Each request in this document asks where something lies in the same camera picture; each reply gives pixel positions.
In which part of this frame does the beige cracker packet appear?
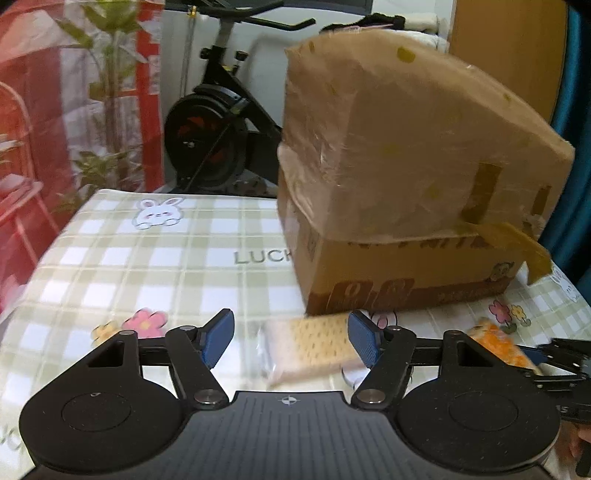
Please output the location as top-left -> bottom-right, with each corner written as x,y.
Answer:
257,313 -> 363,385

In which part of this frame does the orange snack packet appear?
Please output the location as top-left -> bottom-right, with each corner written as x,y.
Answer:
467,318 -> 542,375

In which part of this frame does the person right hand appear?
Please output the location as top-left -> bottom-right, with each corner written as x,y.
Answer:
556,422 -> 591,463

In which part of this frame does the cardboard box with plastic liner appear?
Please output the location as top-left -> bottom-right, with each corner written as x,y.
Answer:
277,29 -> 574,315

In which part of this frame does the black exercise bike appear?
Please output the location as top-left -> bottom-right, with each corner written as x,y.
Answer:
163,1 -> 315,198

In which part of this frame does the red printed backdrop cloth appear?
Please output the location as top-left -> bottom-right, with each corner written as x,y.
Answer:
1,1 -> 164,315

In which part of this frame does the black garment on blanket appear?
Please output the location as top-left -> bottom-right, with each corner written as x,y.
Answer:
344,13 -> 406,30

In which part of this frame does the white quilted blanket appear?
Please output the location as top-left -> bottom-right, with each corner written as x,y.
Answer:
403,13 -> 451,53

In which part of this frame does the wooden panel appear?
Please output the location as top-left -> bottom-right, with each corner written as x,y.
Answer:
450,0 -> 568,121

